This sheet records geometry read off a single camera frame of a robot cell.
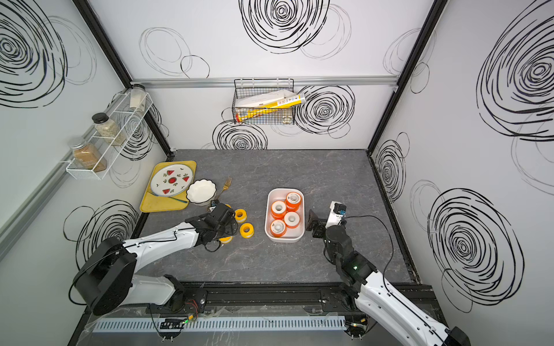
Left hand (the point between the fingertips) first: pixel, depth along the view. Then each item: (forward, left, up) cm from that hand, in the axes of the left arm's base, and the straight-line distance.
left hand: (226, 227), depth 89 cm
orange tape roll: (+12, -28, +3) cm, 30 cm away
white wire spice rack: (+38, +47, +26) cm, 65 cm away
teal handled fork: (+14, +25, -2) cm, 29 cm away
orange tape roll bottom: (+8, -21, +3) cm, 23 cm away
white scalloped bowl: (+19, +16, -2) cm, 25 cm away
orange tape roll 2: (+5, -27, -1) cm, 28 cm away
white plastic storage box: (-2, -28, -2) cm, 28 cm away
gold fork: (+23, +5, -2) cm, 23 cm away
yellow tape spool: (0, -8, -1) cm, 8 cm away
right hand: (0, -37, +14) cm, 39 cm away
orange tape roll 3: (+1, -21, -1) cm, 21 cm away
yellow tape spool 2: (-6, -1, +2) cm, 6 cm away
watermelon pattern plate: (+25, +32, -2) cm, 41 cm away
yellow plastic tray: (+35, +25, -2) cm, 44 cm away
